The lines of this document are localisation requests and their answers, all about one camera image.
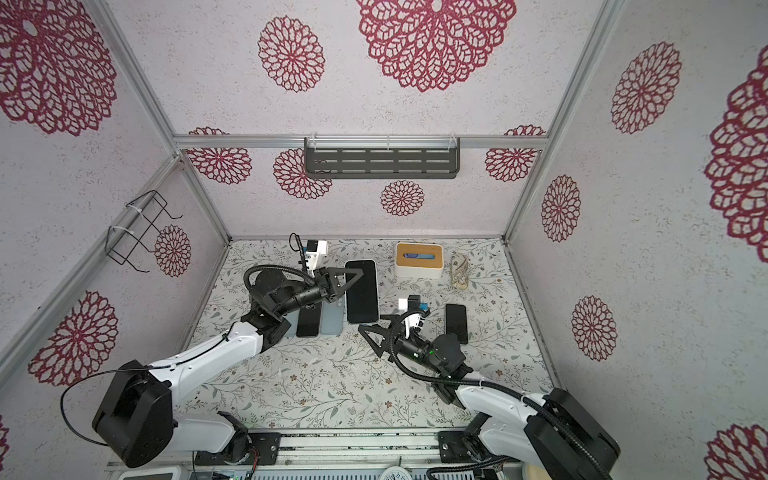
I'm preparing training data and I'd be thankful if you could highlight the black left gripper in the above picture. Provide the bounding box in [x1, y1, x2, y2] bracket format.
[277, 267, 365, 318]

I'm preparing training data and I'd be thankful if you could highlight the black phone light blue case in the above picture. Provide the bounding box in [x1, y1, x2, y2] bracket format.
[345, 259, 379, 324]

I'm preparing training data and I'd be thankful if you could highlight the pale blue phone case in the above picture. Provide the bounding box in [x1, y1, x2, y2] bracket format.
[319, 299, 345, 337]

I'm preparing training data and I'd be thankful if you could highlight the black phone purple back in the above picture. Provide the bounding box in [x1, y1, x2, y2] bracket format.
[296, 305, 322, 338]

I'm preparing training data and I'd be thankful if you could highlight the black phone clear case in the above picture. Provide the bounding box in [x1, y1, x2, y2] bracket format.
[445, 304, 469, 345]

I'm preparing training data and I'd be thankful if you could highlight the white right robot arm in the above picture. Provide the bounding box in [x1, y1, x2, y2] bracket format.
[358, 322, 621, 479]

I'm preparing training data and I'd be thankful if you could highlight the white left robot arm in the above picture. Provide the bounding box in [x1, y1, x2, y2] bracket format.
[92, 264, 364, 468]

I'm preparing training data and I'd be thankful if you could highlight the map print glasses case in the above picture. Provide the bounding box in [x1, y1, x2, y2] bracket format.
[450, 251, 470, 290]

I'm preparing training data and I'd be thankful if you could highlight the white tissue box wooden lid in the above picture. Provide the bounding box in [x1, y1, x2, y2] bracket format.
[394, 242, 445, 280]

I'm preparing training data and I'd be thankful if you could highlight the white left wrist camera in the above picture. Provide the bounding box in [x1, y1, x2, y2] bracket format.
[303, 239, 328, 276]

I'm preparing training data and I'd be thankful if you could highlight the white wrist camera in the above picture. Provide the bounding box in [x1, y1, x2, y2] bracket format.
[398, 294, 431, 339]
[303, 239, 328, 276]

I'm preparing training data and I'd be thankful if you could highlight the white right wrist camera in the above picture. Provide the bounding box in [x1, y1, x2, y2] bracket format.
[398, 294, 431, 339]

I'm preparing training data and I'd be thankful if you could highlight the grey wall shelf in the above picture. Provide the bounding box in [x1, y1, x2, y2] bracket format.
[304, 137, 461, 180]

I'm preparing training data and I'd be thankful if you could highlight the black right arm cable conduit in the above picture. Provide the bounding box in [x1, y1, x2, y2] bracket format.
[388, 310, 607, 480]

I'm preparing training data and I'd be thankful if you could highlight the black wire wall basket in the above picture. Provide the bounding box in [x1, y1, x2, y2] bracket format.
[103, 189, 182, 274]

